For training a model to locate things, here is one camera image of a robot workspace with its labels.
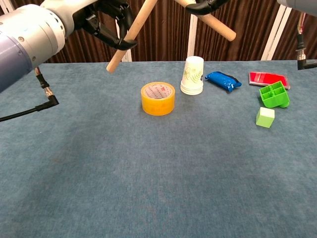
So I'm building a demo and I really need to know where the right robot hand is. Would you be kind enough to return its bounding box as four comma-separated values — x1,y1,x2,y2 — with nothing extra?
184,0,230,16

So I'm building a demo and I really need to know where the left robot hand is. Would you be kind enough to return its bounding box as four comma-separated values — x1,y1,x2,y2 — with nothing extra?
41,0,138,50

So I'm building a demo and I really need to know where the wooden drumstick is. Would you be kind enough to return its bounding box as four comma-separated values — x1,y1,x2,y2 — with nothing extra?
175,0,237,42
106,0,159,74

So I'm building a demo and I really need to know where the brown pleated curtain panel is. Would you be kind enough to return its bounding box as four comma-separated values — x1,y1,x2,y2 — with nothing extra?
194,0,283,61
272,9,317,60
11,0,119,64
128,0,193,62

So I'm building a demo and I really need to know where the white paper cup stack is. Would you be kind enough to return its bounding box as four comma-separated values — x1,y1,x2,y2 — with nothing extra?
180,56,205,96

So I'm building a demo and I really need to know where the blue snack packet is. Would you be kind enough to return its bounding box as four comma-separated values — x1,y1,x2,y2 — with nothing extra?
204,71,243,93

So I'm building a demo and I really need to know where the red flat box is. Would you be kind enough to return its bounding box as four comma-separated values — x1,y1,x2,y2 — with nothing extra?
248,71,291,90

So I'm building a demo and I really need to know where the yellow tape roll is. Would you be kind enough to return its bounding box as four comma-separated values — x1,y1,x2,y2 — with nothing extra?
141,81,176,117

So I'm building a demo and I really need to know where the green four-cell tray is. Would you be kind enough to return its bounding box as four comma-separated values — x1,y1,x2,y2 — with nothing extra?
259,80,291,109

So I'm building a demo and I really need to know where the light green cube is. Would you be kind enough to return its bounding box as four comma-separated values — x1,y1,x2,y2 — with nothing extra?
255,107,275,129

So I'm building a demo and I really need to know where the blue table cloth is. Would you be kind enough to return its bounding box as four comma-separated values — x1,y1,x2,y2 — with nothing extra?
0,59,317,238

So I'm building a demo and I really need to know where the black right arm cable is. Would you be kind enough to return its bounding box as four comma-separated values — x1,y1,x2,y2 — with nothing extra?
296,11,317,71

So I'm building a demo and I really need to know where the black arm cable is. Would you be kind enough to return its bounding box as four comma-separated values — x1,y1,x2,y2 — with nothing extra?
0,67,60,122
296,11,317,71

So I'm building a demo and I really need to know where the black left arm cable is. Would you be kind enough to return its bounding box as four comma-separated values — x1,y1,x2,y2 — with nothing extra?
0,67,60,122

